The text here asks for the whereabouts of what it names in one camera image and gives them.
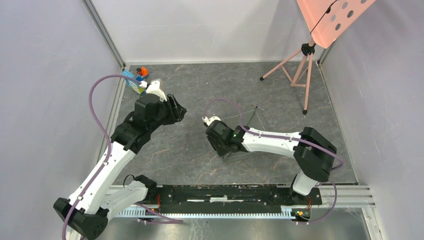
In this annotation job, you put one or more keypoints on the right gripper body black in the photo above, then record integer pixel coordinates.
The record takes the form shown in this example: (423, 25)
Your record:
(219, 146)

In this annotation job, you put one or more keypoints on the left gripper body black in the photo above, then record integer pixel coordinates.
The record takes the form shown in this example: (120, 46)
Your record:
(167, 115)

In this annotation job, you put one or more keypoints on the grey cloth napkin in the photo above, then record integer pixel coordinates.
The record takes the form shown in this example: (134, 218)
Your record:
(253, 118)

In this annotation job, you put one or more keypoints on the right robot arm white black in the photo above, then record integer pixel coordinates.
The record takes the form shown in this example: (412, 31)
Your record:
(313, 153)

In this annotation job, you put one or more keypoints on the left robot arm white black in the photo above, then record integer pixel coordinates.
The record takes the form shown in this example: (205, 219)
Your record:
(88, 210)

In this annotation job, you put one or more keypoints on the blue toy block stack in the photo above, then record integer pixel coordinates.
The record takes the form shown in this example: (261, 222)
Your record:
(136, 83)

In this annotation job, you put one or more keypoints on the orange toy figure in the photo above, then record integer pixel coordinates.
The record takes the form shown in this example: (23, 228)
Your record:
(142, 72)

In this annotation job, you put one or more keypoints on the pink tripod stand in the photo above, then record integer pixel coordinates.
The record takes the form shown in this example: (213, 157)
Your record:
(305, 66)

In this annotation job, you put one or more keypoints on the pink perforated board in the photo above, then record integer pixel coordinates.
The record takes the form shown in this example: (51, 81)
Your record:
(328, 19)

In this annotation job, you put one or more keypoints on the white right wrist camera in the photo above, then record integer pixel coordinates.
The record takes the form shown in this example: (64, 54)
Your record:
(207, 121)

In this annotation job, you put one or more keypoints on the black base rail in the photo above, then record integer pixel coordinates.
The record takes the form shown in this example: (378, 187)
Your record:
(228, 199)

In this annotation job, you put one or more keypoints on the white slotted cable duct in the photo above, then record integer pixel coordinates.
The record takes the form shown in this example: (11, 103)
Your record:
(285, 213)

